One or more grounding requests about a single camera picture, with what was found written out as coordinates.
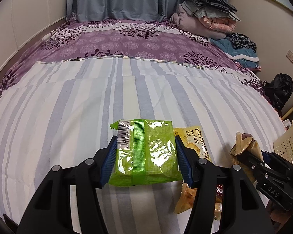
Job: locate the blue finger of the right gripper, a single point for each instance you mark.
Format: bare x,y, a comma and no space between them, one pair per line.
277,162
257,165

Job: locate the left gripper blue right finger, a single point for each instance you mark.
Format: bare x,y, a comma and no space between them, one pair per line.
242,208

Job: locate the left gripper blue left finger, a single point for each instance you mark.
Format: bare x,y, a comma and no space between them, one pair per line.
49,210

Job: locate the cream perforated plastic basket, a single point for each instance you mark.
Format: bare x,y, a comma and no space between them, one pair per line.
283,146

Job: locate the yellow bibizan biscuit pack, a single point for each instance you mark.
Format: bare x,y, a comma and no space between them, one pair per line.
192,137

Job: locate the brown bread snack pack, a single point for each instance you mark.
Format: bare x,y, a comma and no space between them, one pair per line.
244,142

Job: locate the green snack pack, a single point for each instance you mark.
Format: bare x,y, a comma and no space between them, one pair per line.
146,153

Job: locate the brown red label snack pack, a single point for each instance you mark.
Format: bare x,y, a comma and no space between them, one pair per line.
199,200

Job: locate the black backpack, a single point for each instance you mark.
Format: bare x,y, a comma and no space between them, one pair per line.
279,90

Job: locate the striped white blue sheet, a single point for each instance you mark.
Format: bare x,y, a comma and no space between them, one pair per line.
60,113

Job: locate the teal blue blanket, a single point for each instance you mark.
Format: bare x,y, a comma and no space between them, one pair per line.
244,56

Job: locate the leopard print cloth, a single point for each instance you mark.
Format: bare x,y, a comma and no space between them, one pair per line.
241,41

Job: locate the purple floral bedspread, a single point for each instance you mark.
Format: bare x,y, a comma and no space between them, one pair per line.
147,40

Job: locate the folded quilt stack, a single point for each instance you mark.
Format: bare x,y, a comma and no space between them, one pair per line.
213,19

